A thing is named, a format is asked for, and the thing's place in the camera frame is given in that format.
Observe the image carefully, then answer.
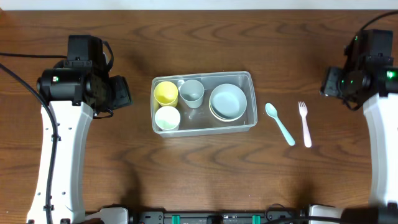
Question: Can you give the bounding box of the mint green plastic spoon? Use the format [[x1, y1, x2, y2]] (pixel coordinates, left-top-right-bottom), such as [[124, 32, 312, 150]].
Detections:
[[265, 103, 295, 146]]

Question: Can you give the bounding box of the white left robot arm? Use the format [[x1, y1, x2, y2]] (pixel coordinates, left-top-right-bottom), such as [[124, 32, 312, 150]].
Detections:
[[27, 35, 132, 223]]

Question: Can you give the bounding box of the yellow plastic bowl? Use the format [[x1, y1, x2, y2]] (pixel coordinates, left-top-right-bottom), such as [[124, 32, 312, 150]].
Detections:
[[209, 105, 242, 122]]

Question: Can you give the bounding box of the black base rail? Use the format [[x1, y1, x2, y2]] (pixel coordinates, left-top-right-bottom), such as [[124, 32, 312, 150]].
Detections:
[[102, 203, 398, 224]]

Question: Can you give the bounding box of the pale green plastic cup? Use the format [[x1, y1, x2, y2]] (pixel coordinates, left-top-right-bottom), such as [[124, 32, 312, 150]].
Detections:
[[155, 106, 181, 131]]

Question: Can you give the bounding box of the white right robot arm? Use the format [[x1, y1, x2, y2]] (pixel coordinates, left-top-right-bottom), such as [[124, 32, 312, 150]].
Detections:
[[307, 29, 397, 223]]

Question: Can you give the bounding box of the pink plastic fork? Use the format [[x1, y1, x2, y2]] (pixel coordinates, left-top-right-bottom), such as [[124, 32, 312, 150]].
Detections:
[[298, 101, 312, 147]]

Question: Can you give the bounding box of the clear plastic container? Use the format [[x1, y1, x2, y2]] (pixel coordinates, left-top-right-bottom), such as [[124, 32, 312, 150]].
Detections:
[[150, 71, 257, 138]]

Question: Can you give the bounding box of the grey plastic bowl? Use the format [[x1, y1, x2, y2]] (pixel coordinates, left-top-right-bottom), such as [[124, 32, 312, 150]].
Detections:
[[209, 84, 248, 119]]

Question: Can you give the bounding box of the grey plastic cup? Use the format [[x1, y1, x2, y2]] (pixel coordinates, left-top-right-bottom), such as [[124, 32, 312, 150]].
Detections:
[[180, 80, 205, 109]]

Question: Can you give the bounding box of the yellow plastic cup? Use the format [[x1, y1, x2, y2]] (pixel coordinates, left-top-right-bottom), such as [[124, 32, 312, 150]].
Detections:
[[153, 81, 178, 111]]

